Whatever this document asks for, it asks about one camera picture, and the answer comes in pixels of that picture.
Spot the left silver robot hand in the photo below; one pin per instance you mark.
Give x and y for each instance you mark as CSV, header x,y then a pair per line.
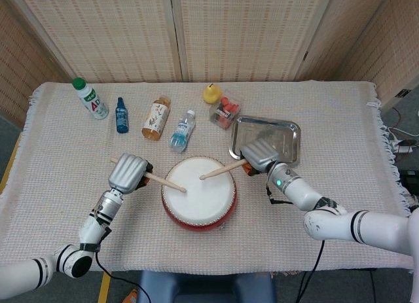
x,y
126,172

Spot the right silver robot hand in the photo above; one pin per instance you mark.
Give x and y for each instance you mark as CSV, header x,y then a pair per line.
x,y
262,154

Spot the wooden drumstick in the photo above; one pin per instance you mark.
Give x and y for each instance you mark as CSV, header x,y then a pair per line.
x,y
167,183
221,170

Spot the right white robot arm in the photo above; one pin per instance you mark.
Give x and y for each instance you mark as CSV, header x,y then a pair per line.
x,y
376,226

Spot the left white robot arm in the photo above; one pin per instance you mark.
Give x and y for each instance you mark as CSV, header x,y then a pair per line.
x,y
91,227

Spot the rectangular metal tray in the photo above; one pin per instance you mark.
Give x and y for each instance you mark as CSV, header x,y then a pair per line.
x,y
281,133

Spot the red and white drum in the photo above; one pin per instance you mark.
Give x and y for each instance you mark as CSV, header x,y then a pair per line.
x,y
199,205

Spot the small blue bottle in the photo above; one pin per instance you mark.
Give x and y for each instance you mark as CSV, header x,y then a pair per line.
x,y
122,118

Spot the clear box red items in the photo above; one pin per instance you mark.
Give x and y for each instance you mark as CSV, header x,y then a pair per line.
x,y
225,111

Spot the amber tea bottle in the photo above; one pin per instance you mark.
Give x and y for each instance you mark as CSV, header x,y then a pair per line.
x,y
156,118

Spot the beige woven tablecloth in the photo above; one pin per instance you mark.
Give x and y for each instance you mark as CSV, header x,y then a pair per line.
x,y
65,152

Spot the clear water bottle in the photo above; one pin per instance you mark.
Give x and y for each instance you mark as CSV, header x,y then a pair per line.
x,y
181,133

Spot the white bottle green cap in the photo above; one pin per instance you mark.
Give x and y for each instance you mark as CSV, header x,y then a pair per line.
x,y
93,101

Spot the yellow toy pear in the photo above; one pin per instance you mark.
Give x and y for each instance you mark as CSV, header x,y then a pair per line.
x,y
212,94

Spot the orange packet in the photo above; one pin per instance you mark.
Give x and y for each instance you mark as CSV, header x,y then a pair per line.
x,y
131,296

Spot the bamboo folding screen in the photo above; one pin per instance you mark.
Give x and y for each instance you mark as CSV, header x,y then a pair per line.
x,y
131,38

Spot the blue padded seat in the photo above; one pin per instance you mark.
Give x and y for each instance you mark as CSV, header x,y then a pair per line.
x,y
203,288

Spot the white power strip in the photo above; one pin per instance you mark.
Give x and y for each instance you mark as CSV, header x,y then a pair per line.
x,y
405,149

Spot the black box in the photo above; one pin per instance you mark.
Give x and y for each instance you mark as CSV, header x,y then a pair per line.
x,y
409,178

